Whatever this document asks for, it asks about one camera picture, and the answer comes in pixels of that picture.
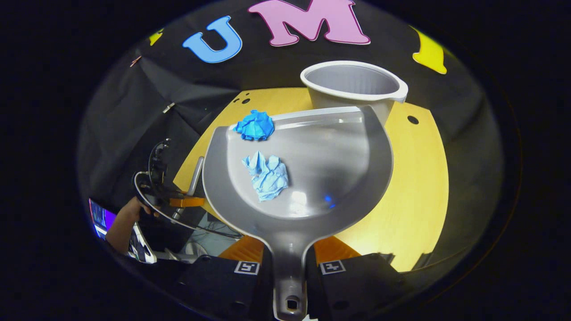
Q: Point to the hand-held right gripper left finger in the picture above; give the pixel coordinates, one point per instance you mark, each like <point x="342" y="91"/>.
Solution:
<point x="214" y="285"/>

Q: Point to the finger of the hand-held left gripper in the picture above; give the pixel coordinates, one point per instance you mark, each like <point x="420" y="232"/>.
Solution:
<point x="187" y="202"/>

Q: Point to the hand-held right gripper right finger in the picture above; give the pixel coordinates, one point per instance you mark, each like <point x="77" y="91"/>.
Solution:
<point x="357" y="285"/>

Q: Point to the small grey broom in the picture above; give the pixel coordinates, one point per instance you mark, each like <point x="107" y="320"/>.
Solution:
<point x="196" y="176"/>

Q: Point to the light blue paper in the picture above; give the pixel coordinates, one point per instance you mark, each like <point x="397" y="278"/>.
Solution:
<point x="267" y="176"/>

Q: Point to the bright blue paper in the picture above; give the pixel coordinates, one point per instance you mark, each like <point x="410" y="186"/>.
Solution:
<point x="254" y="125"/>

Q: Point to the grey plastic dustpan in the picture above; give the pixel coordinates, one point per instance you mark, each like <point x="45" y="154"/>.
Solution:
<point x="330" y="169"/>

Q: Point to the white ribbed garbage bin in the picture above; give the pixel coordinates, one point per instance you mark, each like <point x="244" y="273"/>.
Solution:
<point x="348" y="80"/>

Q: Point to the silver clip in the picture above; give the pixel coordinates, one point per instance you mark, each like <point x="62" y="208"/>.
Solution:
<point x="168" y="107"/>

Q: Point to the copper clip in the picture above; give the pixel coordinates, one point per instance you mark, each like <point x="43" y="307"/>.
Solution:
<point x="135" y="61"/>

